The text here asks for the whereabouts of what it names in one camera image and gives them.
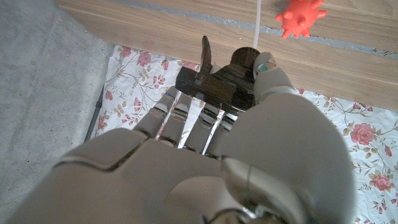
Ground red spiky stress ball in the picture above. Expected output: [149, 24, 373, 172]
[275, 0, 328, 40]

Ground black spray cap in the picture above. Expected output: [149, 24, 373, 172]
[175, 0, 262, 114]

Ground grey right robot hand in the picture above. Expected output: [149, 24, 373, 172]
[6, 51, 357, 224]

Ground black backdrop stand pole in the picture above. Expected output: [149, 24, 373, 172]
[83, 85, 105, 142]

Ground floral backdrop cloth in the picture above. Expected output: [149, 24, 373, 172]
[93, 45, 398, 224]

